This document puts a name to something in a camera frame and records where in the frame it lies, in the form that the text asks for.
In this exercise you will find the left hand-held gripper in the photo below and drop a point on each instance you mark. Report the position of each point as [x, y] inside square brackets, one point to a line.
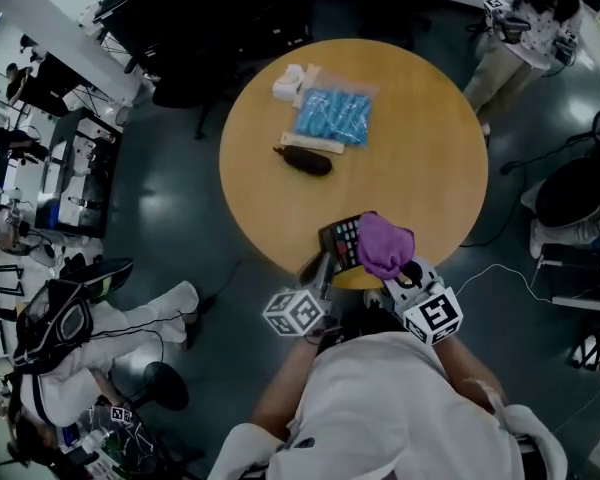
[295, 313]

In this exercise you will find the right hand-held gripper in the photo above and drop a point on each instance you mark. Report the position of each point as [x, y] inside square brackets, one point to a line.
[432, 313]

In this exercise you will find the black calculator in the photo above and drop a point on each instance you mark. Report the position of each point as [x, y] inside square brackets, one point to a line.
[342, 243]

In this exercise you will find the purple cloth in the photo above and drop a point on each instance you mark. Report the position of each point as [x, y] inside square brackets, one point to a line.
[385, 245]

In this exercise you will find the person's right forearm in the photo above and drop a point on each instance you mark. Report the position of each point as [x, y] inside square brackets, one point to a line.
[467, 373]

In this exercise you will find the person's left forearm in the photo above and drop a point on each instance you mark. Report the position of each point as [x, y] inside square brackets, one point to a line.
[285, 393]

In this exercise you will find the person's white shoe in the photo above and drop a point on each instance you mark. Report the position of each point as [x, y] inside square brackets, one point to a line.
[374, 298]

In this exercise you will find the black pouch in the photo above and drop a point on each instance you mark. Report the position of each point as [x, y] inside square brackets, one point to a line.
[305, 162]

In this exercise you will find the person's white shirt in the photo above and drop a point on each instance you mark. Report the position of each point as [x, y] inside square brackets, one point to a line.
[380, 408]

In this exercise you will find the long beige paper sleeve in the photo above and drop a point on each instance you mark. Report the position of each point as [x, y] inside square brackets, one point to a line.
[310, 143]

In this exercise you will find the dark screen monitor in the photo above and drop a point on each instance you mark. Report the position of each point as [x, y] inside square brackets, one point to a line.
[580, 278]

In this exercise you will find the clear bag of blue items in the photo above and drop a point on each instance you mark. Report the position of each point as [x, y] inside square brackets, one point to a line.
[335, 113]

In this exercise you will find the short beige paper sleeve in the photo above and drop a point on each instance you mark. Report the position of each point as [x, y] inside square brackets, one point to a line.
[307, 85]

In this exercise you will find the white tissue pack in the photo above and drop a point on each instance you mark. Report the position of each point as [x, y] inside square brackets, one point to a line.
[287, 83]

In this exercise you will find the black workbench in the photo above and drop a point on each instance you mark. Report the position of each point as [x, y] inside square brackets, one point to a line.
[100, 188]

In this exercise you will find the black office chair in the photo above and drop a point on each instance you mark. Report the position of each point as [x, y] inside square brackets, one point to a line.
[385, 18]

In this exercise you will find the black desk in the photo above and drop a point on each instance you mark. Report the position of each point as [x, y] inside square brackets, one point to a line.
[205, 13]

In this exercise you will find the black marble pedestal table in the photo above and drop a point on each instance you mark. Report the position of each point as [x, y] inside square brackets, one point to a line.
[165, 385]

